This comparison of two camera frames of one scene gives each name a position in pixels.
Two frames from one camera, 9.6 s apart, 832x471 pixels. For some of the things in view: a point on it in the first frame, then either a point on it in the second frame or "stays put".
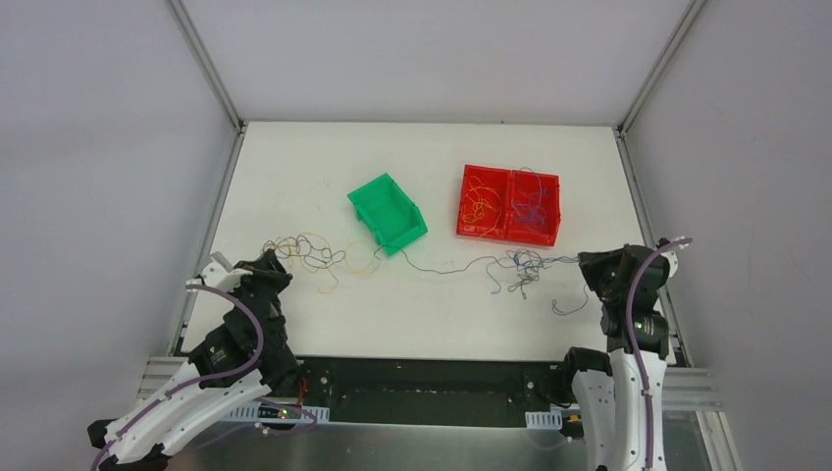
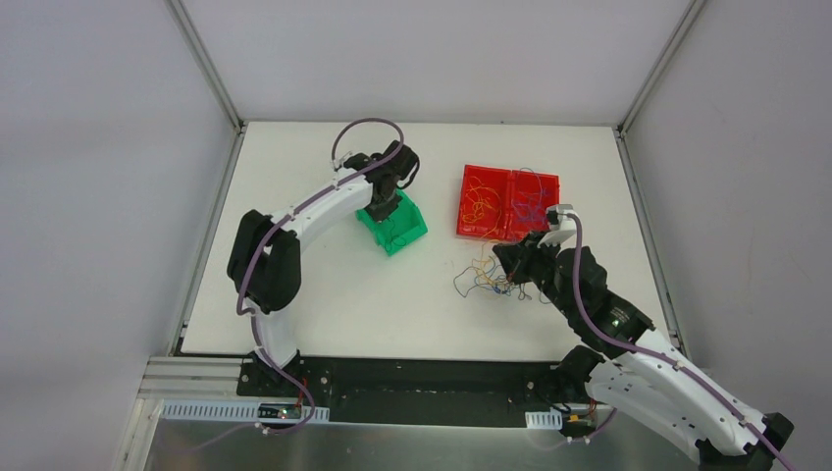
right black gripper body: [610, 271] → [529, 261]
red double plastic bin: [509, 205] stays put
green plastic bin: [385, 207] stays put
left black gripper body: [268, 280] → [384, 199]
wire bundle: [324, 262] → [489, 273]
